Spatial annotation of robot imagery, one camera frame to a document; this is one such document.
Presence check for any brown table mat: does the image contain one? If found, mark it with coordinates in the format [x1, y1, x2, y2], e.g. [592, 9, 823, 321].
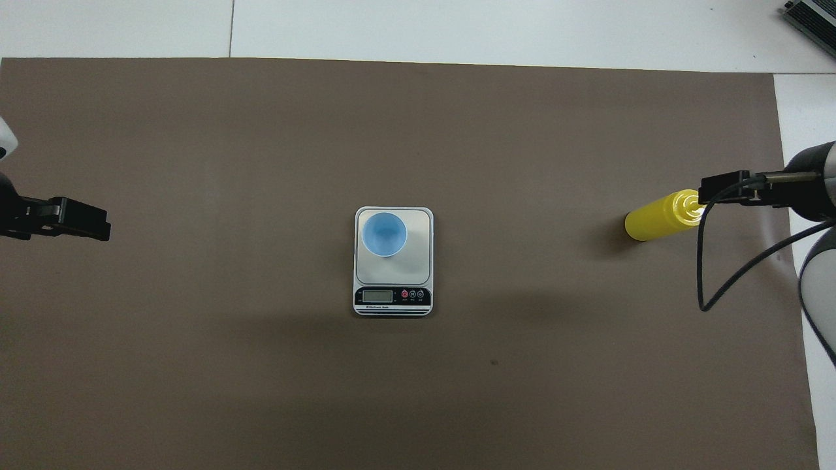
[0, 57, 820, 470]

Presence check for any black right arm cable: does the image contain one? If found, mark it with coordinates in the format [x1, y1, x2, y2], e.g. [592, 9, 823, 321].
[696, 171, 836, 312]

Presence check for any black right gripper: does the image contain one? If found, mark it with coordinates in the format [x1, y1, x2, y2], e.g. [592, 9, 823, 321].
[698, 145, 836, 221]

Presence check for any yellow squeeze bottle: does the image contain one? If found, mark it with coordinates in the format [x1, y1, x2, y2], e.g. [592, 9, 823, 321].
[624, 189, 707, 242]

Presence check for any silver digital kitchen scale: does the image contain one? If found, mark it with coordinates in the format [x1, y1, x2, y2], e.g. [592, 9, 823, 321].
[353, 206, 434, 318]

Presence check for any light blue plastic cup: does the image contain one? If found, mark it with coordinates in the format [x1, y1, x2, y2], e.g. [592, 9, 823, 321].
[362, 212, 408, 258]

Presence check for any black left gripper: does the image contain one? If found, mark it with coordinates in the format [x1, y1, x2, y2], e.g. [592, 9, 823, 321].
[0, 171, 112, 241]

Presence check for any grey metal device box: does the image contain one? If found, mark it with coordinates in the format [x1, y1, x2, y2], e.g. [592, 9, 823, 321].
[782, 0, 836, 46]

